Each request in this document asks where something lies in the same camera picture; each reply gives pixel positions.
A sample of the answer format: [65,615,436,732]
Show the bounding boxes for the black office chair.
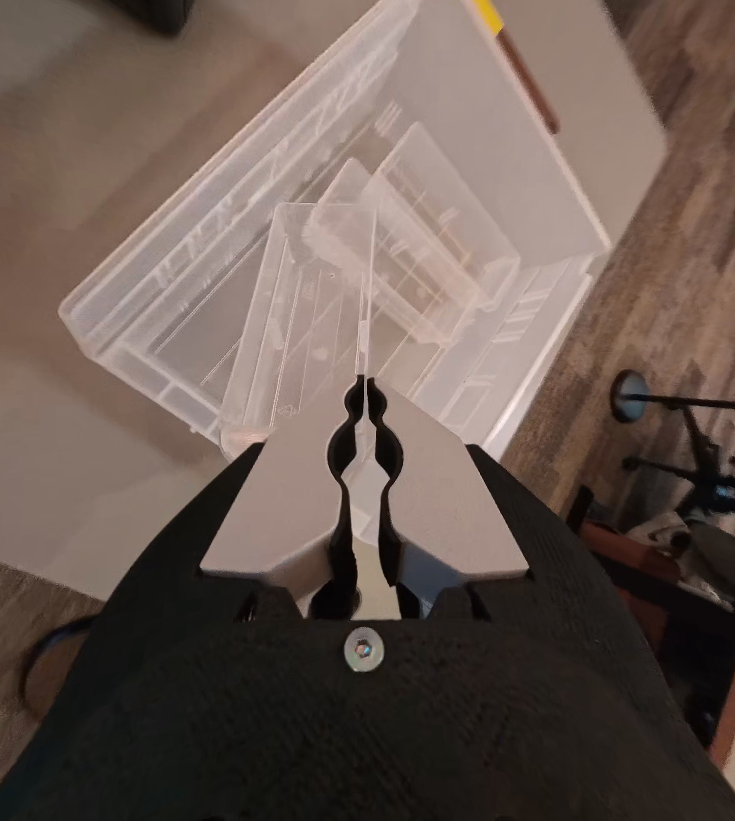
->
[620,385,735,533]

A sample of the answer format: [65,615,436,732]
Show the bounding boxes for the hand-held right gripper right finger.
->
[365,377,530,620]

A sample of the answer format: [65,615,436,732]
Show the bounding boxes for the small clear plastic drawer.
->
[313,159,478,350]
[361,122,523,309]
[220,203,378,463]

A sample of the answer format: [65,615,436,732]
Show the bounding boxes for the large clear plastic bin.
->
[58,0,613,451]

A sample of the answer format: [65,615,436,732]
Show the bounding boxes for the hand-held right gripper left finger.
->
[199,376,367,620]

